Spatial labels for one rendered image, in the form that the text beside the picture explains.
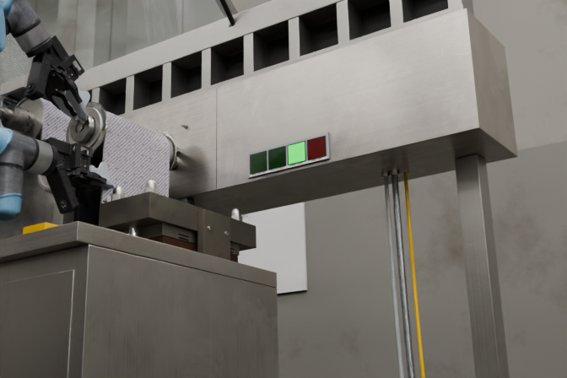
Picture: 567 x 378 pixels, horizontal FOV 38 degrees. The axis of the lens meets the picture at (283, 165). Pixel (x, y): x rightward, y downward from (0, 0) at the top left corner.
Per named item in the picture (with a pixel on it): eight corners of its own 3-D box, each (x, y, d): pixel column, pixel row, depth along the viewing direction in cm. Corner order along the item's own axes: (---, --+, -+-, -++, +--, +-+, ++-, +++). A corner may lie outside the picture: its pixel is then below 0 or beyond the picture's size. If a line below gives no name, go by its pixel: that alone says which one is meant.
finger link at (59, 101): (91, 112, 209) (72, 81, 205) (78, 124, 204) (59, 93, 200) (82, 114, 210) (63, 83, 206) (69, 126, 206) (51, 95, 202)
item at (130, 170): (99, 214, 197) (103, 142, 203) (166, 233, 216) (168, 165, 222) (101, 214, 197) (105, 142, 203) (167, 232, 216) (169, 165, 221)
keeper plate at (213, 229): (197, 256, 193) (197, 210, 196) (224, 262, 201) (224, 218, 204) (205, 254, 191) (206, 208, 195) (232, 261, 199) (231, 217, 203)
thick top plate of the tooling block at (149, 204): (98, 229, 190) (99, 203, 192) (208, 256, 222) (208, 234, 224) (148, 217, 182) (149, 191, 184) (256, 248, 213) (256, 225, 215)
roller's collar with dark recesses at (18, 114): (-1, 129, 220) (1, 107, 222) (18, 135, 225) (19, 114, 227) (14, 123, 217) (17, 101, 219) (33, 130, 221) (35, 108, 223)
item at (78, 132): (65, 128, 209) (83, 106, 207) (71, 131, 210) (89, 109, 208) (76, 148, 204) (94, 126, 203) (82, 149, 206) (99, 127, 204)
